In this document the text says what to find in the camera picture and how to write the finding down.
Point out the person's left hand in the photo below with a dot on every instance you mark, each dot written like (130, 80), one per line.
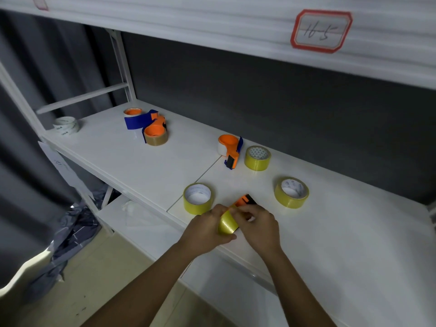
(201, 233)

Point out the person's right hand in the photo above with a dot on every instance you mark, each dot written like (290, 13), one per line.
(262, 233)

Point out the person's right thumb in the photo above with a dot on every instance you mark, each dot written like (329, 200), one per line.
(238, 216)

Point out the person's left thumb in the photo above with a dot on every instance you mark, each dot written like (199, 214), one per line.
(225, 238)

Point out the yellow tape roll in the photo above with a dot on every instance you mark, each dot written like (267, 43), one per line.
(227, 224)
(257, 162)
(289, 200)
(197, 204)

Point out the orange black tape dispenser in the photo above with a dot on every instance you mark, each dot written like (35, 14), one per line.
(244, 200)

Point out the person's right forearm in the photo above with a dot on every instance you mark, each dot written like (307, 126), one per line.
(296, 289)

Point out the person's left forearm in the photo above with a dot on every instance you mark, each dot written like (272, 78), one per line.
(143, 289)

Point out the orange blue tape dispenser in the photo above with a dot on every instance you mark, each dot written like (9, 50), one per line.
(160, 118)
(233, 153)

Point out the white tape roll orange core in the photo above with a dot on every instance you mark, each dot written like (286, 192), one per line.
(221, 149)

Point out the white metal shelf rack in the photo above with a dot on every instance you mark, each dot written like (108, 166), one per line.
(340, 234)

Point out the brown tape roll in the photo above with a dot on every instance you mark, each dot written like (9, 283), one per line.
(156, 138)

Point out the clear tape roll orange core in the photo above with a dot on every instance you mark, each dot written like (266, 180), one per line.
(133, 111)

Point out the crumpled grey plastic sheet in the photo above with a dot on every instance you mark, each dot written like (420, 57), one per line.
(68, 238)

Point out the white paper tag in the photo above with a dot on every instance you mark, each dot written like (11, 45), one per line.
(64, 170)

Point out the white printed tape roll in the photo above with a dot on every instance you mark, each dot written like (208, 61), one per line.
(66, 125)

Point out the red bordered label sticker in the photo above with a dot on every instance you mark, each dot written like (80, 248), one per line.
(321, 30)

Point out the grey curtain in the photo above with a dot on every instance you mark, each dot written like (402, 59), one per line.
(30, 98)

